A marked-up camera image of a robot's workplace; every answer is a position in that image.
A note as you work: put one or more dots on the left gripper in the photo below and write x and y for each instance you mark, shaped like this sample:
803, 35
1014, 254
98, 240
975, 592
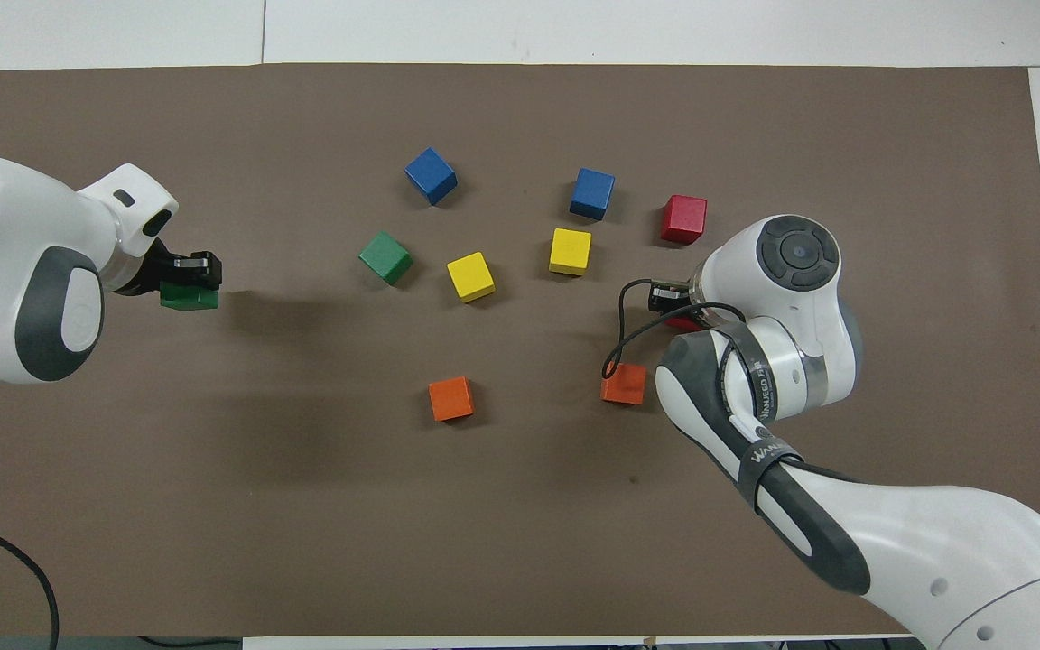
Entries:
152, 271

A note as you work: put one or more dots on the green wooden block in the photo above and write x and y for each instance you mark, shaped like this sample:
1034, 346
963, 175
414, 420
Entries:
188, 299
385, 256

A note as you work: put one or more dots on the red wooden block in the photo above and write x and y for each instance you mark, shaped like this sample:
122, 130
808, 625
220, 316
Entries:
684, 218
682, 322

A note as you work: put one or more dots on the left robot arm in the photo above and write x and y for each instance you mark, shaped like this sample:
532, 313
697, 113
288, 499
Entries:
5, 262

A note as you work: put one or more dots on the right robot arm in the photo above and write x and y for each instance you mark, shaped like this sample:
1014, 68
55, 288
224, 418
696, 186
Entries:
890, 533

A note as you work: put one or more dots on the blue wooden block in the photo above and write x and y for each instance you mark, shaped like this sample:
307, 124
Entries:
592, 192
431, 175

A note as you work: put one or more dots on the yellow wooden block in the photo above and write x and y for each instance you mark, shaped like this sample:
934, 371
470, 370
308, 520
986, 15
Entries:
470, 276
571, 251

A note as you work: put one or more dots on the orange wooden block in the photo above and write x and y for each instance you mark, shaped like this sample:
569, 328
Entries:
624, 384
450, 398

